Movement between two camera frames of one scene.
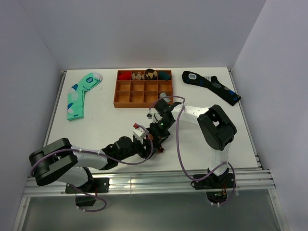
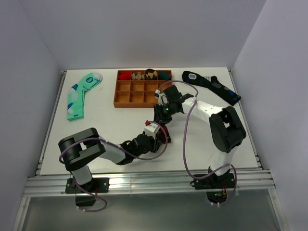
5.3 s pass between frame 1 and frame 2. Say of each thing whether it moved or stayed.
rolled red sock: stayed
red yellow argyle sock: moved
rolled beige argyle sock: stayed
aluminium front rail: stayed
